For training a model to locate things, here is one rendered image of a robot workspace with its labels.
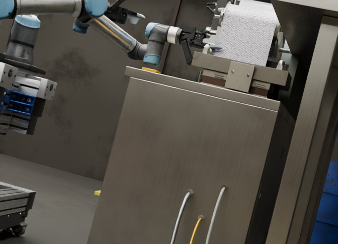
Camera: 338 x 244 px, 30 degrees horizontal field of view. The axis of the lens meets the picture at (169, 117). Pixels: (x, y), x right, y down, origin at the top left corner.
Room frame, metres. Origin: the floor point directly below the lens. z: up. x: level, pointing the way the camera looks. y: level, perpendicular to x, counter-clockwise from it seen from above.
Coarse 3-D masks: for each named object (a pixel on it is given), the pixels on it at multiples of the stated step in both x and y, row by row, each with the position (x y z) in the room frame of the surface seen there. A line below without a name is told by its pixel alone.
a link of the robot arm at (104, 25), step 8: (104, 16) 2.82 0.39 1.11; (96, 24) 2.80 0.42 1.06; (104, 24) 2.81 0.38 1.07; (112, 24) 2.84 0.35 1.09; (104, 32) 2.83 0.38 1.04; (112, 32) 2.84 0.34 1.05; (120, 32) 2.87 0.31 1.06; (112, 40) 2.88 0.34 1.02; (120, 40) 2.88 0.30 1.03; (128, 40) 2.90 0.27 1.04; (136, 40) 2.94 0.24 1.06; (128, 48) 2.91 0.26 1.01; (136, 48) 2.93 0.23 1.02; (128, 56) 3.00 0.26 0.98; (136, 56) 2.94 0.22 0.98
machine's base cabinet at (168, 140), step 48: (144, 96) 2.60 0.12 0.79; (192, 96) 2.55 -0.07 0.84; (144, 144) 2.59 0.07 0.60; (192, 144) 2.53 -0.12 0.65; (240, 144) 2.48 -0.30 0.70; (288, 144) 3.16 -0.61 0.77; (144, 192) 2.57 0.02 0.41; (240, 192) 2.47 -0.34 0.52; (96, 240) 2.62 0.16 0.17; (144, 240) 2.56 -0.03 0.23; (240, 240) 2.46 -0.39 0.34
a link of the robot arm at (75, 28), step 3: (75, 18) 3.18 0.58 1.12; (75, 21) 3.17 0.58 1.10; (75, 24) 3.18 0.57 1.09; (75, 27) 3.18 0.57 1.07; (78, 27) 3.17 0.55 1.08; (81, 27) 3.15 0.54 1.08; (87, 27) 3.20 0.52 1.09; (75, 30) 3.18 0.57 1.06; (78, 30) 3.18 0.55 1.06; (81, 30) 3.18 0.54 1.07; (84, 30) 3.19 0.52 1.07; (87, 30) 3.21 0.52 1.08; (84, 33) 3.21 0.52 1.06
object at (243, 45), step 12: (228, 36) 2.79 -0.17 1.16; (240, 36) 2.77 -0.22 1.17; (252, 36) 2.76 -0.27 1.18; (264, 36) 2.74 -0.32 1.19; (228, 48) 2.78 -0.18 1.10; (240, 48) 2.77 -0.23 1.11; (252, 48) 2.75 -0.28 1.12; (264, 48) 2.74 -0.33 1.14; (240, 60) 2.77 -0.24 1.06; (252, 60) 2.75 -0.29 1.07; (264, 60) 2.74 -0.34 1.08
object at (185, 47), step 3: (183, 42) 2.82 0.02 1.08; (186, 42) 2.82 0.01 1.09; (183, 45) 2.82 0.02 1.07; (186, 45) 2.82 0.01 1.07; (183, 48) 2.82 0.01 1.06; (186, 48) 2.82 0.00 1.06; (189, 48) 2.85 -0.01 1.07; (186, 51) 2.82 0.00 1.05; (189, 51) 2.82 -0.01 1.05; (186, 54) 2.82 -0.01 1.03; (189, 54) 2.82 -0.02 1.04; (186, 57) 2.82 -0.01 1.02; (189, 57) 2.82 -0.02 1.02; (192, 57) 2.84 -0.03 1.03; (186, 60) 2.82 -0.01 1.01; (189, 60) 2.82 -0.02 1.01; (189, 63) 2.82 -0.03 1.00
